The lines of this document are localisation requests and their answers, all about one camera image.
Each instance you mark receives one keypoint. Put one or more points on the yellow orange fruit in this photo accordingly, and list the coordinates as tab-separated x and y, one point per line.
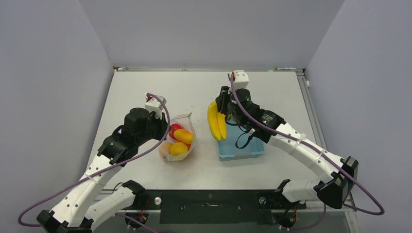
178	148

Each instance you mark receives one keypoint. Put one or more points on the yellow banana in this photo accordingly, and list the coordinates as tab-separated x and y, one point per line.
216	122

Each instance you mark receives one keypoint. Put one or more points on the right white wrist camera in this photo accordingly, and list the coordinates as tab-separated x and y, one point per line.
240	79

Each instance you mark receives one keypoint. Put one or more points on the aluminium rail frame right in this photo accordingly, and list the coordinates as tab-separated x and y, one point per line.
313	118

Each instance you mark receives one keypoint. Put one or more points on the marker pen on edge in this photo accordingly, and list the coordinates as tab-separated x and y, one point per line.
286	69

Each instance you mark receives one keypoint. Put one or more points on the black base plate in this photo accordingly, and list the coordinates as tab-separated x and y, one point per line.
214	206

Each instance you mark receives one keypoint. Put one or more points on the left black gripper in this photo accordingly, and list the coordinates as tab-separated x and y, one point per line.
162	124

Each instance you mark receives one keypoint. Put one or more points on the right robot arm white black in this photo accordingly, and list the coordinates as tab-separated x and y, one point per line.
336	176

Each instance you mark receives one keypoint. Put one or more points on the clear zip top bag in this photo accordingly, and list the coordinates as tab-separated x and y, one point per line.
186	122

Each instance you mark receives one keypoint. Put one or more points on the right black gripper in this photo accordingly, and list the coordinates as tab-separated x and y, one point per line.
223	99

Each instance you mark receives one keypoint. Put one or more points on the orange yellow mango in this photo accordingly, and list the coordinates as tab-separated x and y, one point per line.
184	136

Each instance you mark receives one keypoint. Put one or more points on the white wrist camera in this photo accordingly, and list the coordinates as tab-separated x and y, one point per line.
240	79
154	105

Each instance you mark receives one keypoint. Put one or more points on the blue plastic basket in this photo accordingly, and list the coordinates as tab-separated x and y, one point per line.
230	149

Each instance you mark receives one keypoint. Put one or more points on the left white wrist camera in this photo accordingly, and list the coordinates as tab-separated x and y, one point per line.
154	105

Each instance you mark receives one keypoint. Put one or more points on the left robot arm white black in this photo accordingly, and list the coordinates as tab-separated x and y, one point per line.
77	212

